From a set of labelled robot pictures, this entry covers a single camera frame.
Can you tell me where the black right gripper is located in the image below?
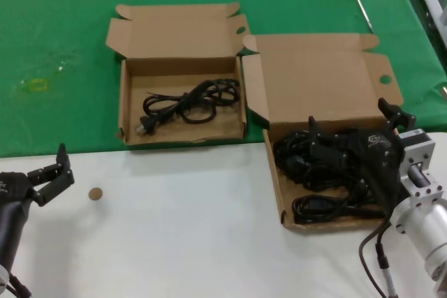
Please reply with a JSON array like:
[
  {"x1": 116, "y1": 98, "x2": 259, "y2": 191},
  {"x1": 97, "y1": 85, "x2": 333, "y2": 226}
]
[{"x1": 307, "y1": 97, "x2": 417, "y2": 217}]

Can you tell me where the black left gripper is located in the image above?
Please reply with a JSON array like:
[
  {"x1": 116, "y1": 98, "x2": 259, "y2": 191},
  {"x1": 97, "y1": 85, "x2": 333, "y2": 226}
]
[{"x1": 0, "y1": 143, "x2": 75, "y2": 208}]

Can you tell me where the black power cable with plug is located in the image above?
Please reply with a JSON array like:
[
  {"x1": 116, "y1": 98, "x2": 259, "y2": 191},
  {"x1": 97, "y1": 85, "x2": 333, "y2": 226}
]
[{"x1": 137, "y1": 77, "x2": 241, "y2": 135}]

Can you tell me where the open cardboard box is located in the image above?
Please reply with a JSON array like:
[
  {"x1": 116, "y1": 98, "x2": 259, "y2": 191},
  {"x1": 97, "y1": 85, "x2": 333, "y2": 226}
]
[
  {"x1": 105, "y1": 1, "x2": 252, "y2": 146},
  {"x1": 241, "y1": 32, "x2": 406, "y2": 233}
]

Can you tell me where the grey metal profile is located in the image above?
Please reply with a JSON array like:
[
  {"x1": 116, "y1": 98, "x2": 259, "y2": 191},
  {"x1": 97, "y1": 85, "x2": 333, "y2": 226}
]
[{"x1": 420, "y1": 0, "x2": 447, "y2": 47}]

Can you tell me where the green tablecloth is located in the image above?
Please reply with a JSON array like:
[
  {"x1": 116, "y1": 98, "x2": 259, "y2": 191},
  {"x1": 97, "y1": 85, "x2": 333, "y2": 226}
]
[{"x1": 0, "y1": 0, "x2": 447, "y2": 158}]

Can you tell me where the tangled black power cable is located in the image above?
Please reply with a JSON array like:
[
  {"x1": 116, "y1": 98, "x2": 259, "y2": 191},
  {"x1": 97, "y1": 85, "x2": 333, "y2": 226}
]
[{"x1": 272, "y1": 129, "x2": 371, "y2": 193}]

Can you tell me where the coiled black power cable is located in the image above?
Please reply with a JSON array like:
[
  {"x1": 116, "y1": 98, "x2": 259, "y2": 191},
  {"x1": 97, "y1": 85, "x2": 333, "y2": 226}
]
[{"x1": 292, "y1": 193, "x2": 388, "y2": 225}]

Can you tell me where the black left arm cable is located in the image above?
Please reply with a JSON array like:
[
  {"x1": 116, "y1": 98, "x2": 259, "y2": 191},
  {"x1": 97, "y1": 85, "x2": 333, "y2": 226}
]
[{"x1": 0, "y1": 269, "x2": 32, "y2": 298}]

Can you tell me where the dark right arm cable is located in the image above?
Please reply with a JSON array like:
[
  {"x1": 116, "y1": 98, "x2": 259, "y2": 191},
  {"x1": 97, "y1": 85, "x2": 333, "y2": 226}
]
[{"x1": 358, "y1": 219, "x2": 392, "y2": 298}]

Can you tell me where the arm cable with silver connector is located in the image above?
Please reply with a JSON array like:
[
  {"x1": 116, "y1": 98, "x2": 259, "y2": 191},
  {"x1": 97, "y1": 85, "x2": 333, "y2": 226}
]
[{"x1": 374, "y1": 226, "x2": 400, "y2": 298}]

